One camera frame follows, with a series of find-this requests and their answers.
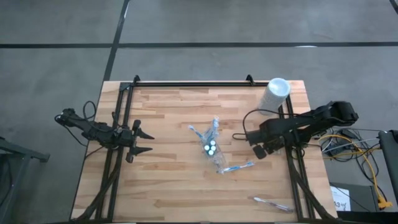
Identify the grey metal stand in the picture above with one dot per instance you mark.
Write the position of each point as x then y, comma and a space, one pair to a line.
18, 154

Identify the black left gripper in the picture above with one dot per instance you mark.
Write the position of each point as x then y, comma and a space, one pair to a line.
127, 138

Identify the white paper sheet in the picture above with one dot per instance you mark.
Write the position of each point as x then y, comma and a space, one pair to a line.
339, 196

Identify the black metal table frame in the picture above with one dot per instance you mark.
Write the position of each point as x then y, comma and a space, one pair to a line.
199, 84

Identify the white wrapped cup stack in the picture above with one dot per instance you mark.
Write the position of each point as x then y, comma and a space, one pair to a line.
275, 93

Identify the black case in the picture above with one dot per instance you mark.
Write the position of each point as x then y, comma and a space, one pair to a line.
390, 155

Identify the clear acrylic organizer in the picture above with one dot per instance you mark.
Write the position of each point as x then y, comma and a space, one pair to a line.
219, 158

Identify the black power brick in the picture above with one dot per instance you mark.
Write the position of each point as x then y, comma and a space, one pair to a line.
349, 133

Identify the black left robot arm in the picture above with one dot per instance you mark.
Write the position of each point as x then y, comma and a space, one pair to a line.
93, 130

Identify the black floor box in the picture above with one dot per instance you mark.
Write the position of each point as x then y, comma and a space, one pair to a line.
363, 199

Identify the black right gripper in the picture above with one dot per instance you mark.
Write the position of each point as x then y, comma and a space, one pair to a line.
270, 146

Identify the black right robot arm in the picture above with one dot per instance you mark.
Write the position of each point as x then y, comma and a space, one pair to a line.
311, 121

